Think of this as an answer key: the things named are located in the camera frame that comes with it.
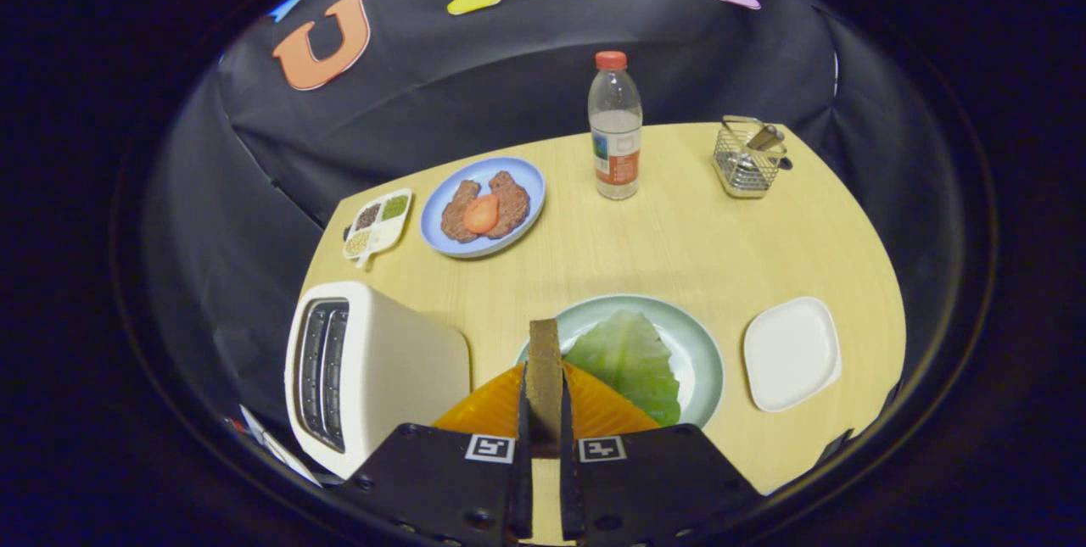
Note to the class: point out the black backdrop cloth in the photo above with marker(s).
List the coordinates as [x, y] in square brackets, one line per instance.
[475, 80]

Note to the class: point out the green lettuce leaf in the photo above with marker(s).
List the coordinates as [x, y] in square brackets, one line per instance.
[628, 360]

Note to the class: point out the cream white toaster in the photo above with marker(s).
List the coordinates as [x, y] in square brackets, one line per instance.
[407, 360]

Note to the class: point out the white square plate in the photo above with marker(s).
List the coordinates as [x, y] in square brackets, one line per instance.
[791, 352]

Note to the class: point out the clear bottle with red cap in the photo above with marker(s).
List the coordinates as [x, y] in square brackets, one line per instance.
[615, 148]

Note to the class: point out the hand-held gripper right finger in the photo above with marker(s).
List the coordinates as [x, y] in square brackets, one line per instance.
[570, 488]

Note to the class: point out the pale green round plate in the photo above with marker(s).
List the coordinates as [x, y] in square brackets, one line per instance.
[704, 360]

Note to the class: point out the red tomato slice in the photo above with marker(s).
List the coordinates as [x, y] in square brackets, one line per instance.
[481, 214]

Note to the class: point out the blue round plate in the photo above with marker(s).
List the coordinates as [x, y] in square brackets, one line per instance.
[475, 248]

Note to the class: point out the white divided seasoning tray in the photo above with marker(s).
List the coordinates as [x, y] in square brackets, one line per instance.
[382, 229]

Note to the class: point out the brown bread slice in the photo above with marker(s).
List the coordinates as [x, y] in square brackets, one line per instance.
[545, 377]

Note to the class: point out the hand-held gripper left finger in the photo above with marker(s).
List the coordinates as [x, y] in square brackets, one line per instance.
[524, 488]

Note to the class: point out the brown meat patty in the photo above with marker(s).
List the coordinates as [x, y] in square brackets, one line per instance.
[512, 203]
[456, 216]

